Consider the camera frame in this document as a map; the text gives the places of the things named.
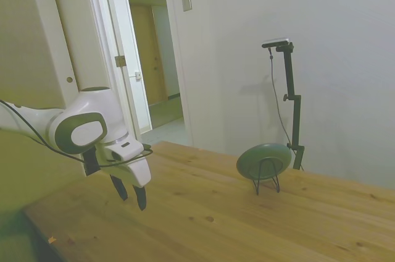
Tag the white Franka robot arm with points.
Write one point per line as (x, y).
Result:
(92, 104)

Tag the wooden hallway door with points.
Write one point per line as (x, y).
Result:
(145, 58)

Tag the white door frame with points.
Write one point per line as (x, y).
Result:
(179, 89)

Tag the beige wall switch plate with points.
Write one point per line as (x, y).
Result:
(185, 0)

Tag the small orange scrap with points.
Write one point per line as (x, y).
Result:
(52, 239)

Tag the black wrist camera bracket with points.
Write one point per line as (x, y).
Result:
(90, 163)

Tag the dark green plate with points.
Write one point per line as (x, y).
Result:
(247, 163)

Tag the white open door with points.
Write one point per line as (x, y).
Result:
(71, 27)

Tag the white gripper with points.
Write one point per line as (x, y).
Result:
(137, 172)

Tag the black camera stand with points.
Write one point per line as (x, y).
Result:
(290, 73)

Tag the grey exterior camera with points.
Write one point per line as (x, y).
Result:
(276, 42)

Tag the brass door hinge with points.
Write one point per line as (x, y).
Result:
(120, 61)

